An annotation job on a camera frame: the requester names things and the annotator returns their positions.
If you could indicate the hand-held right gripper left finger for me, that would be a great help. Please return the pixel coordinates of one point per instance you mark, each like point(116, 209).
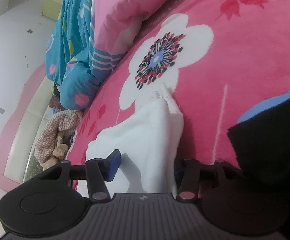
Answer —
point(113, 166)

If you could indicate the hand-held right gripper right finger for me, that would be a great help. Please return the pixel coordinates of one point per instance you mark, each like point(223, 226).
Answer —
point(186, 172)

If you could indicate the white sweatshirt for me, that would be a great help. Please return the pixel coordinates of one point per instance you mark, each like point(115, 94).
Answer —
point(147, 135)

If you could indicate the pink checked blanket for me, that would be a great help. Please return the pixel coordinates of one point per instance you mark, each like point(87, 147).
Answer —
point(52, 135)

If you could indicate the green patterned pillow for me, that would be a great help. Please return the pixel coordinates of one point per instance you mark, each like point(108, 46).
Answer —
point(33, 168)

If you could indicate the black garment with blue trim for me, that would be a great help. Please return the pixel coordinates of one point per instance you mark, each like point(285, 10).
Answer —
point(272, 142)

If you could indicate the pink and white headboard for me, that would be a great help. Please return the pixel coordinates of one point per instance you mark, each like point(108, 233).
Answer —
point(22, 135)

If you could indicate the pink floral bed blanket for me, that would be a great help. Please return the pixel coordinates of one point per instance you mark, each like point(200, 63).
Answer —
point(235, 55)

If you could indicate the blue and pink floral quilt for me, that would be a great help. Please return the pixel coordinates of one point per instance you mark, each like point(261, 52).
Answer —
point(79, 42)

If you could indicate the pale yellow wardrobe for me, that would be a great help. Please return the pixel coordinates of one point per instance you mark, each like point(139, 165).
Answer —
point(52, 2)

